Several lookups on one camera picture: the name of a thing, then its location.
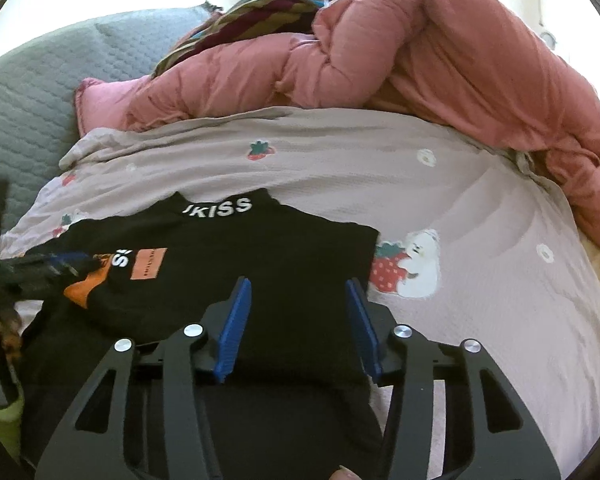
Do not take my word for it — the grey quilted bed cover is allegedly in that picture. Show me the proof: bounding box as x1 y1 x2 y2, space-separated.
0 7 216 221

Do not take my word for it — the salmon pink quilt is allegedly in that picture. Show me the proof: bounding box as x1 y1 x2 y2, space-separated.
75 0 600 261

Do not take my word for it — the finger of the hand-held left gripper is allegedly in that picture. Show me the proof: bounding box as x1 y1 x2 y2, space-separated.
0 252 97 286

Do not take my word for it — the green cloth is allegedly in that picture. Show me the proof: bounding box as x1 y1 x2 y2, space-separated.
0 394 27 461

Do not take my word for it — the strawberry print blanket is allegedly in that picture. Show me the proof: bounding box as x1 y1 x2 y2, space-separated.
0 105 600 480

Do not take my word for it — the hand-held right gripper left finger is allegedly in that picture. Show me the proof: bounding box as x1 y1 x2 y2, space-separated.
35 276 253 480

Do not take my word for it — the striped cloth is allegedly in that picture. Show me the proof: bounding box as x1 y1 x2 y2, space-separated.
152 0 333 78

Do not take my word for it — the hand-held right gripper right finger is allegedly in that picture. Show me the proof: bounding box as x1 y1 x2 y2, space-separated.
346 278 562 480

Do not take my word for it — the brown patterned cloth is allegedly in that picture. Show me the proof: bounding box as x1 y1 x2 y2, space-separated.
0 310 25 361

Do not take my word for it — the black printed t-shirt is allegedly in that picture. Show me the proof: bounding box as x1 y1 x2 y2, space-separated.
20 187 386 480

